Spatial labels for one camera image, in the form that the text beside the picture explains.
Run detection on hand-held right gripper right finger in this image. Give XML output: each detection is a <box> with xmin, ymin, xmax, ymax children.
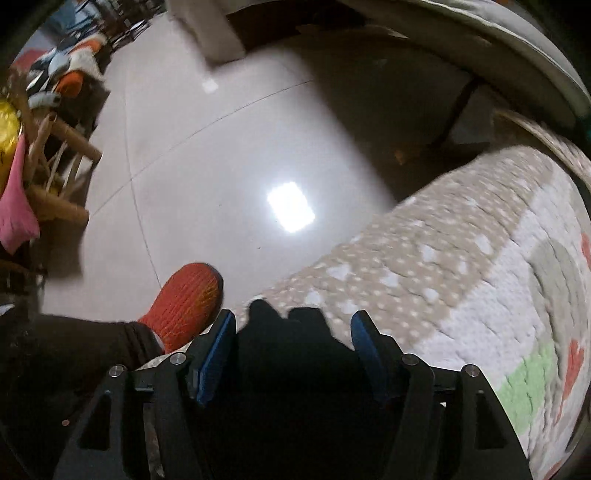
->
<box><xmin>350</xmin><ymin>310</ymin><xmax>534</xmax><ymax>480</ymax></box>

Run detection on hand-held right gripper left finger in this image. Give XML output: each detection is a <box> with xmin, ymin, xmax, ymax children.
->
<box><xmin>53</xmin><ymin>309</ymin><xmax>238</xmax><ymax>480</ymax></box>

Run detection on black pants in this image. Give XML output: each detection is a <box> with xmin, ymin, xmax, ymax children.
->
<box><xmin>203</xmin><ymin>299</ymin><xmax>409</xmax><ymax>480</ymax></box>

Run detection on orange knit shoe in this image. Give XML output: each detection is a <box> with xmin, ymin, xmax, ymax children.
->
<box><xmin>137</xmin><ymin>263</ymin><xmax>225</xmax><ymax>354</ymax></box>

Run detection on printed quilted blanket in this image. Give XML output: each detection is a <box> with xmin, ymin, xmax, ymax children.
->
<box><xmin>139</xmin><ymin>145</ymin><xmax>591</xmax><ymax>480</ymax></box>

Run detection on person's leg in dark trousers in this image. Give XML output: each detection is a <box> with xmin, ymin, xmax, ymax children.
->
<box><xmin>0</xmin><ymin>314</ymin><xmax>165</xmax><ymax>480</ymax></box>

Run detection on wooden chair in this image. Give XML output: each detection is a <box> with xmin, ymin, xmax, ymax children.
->
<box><xmin>0</xmin><ymin>111</ymin><xmax>103</xmax><ymax>227</ymax></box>

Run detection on pink cloth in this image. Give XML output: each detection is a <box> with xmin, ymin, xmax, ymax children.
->
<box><xmin>0</xmin><ymin>134</ymin><xmax>41</xmax><ymax>254</ymax></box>

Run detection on yellow round object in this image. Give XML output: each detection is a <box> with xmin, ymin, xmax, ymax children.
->
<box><xmin>0</xmin><ymin>99</ymin><xmax>21</xmax><ymax>195</ymax></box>

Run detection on pile of orange white items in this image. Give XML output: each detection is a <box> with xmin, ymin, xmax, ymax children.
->
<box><xmin>25</xmin><ymin>39</ymin><xmax>112</xmax><ymax>110</ymax></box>

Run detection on grey bedding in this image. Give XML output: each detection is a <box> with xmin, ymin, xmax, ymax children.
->
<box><xmin>406</xmin><ymin>0</ymin><xmax>591</xmax><ymax>118</ymax></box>

